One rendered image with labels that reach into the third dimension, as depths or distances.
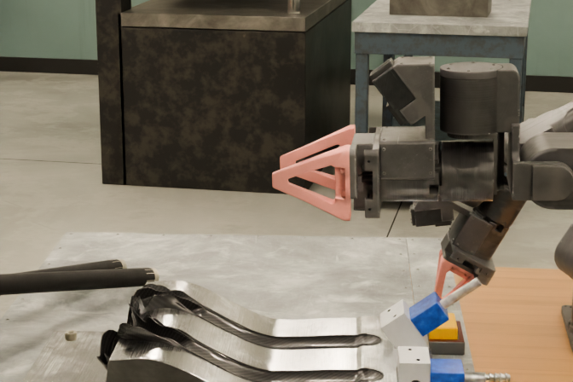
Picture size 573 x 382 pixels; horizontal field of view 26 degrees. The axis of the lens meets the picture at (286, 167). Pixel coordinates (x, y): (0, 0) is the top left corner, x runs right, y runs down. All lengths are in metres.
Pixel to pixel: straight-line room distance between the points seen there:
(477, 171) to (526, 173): 0.05
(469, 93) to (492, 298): 0.91
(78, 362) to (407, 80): 0.67
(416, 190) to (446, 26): 3.90
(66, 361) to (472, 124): 0.70
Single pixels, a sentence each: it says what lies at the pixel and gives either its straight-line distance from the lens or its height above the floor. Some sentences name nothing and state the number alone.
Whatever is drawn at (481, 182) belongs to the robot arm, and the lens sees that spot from 1.15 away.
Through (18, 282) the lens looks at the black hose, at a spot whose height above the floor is 0.89.
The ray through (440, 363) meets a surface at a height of 0.90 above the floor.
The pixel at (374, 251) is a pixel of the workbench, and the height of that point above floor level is 0.80.
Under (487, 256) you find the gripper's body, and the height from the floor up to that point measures 0.94.
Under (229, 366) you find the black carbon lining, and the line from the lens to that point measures 1.50.
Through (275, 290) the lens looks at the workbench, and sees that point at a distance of 2.01.
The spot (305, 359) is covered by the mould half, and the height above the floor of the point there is 0.88.
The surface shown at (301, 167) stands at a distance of 1.14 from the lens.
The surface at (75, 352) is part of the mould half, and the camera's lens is 1.64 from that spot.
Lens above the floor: 1.49
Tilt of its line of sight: 15 degrees down
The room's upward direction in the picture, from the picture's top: straight up
